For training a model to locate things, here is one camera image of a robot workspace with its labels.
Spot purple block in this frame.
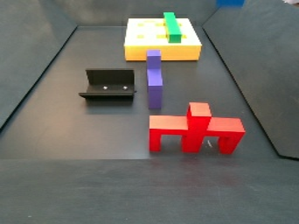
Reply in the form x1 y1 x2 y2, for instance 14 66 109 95
146 50 164 109

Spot green block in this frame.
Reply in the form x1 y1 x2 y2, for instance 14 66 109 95
162 12 183 43

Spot yellow peg board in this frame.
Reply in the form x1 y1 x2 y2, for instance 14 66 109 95
124 18 201 61

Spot black angle bracket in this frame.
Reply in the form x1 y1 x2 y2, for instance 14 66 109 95
78 68 136 99

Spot red block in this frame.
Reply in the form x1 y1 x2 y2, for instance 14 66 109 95
149 102 245 154

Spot blue block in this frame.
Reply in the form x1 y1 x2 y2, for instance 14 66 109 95
216 0 245 7

